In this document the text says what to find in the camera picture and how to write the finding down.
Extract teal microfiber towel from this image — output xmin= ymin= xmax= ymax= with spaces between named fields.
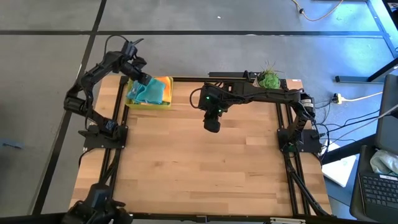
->
xmin=126 ymin=77 xmax=167 ymax=105

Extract yellow floor cable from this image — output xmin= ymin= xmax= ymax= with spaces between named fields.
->
xmin=291 ymin=0 xmax=345 ymax=22

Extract black desk leg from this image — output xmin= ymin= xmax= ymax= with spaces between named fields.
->
xmin=335 ymin=57 xmax=398 ymax=83

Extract succulent in triangle-patterned pot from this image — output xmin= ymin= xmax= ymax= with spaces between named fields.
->
xmin=252 ymin=58 xmax=283 ymax=91

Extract black camera rig rail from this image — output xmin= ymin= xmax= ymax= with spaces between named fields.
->
xmin=0 ymin=210 xmax=398 ymax=224

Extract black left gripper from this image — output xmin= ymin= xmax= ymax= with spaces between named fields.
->
xmin=123 ymin=55 xmax=154 ymax=88

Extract white power cable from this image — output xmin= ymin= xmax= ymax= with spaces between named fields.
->
xmin=341 ymin=91 xmax=384 ymax=103

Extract white crumpled cloth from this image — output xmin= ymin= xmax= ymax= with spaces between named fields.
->
xmin=369 ymin=149 xmax=398 ymax=175

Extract yellow plastic bin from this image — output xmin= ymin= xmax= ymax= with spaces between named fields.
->
xmin=125 ymin=75 xmax=174 ymax=110

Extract dark grey laptop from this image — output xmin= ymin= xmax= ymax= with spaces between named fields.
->
xmin=349 ymin=74 xmax=398 ymax=223

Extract orange microfiber towel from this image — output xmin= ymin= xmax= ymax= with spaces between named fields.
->
xmin=154 ymin=76 xmax=174 ymax=103

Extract grey cable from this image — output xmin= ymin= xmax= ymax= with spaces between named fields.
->
xmin=323 ymin=104 xmax=398 ymax=147

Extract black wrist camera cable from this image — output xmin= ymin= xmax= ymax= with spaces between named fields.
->
xmin=103 ymin=34 xmax=130 ymax=56

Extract white flat box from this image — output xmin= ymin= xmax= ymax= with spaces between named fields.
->
xmin=322 ymin=154 xmax=358 ymax=188

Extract black bar bracket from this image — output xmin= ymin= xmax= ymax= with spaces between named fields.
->
xmin=208 ymin=70 xmax=259 ymax=81

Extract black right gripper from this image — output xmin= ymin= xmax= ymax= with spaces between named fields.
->
xmin=198 ymin=84 xmax=233 ymax=134

